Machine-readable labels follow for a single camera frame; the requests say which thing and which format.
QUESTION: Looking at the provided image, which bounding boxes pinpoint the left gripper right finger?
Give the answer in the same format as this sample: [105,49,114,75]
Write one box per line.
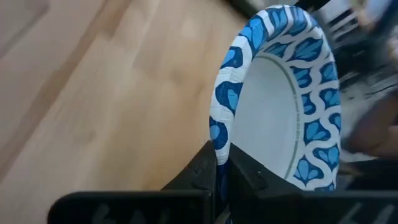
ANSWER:
[228,142,398,224]

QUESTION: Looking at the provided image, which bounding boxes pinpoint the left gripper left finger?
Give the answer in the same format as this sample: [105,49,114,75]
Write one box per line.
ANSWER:
[47,140,218,224]

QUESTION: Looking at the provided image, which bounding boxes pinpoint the blue rimmed paper bowl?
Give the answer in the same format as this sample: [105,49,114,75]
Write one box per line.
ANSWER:
[208,4,343,224]

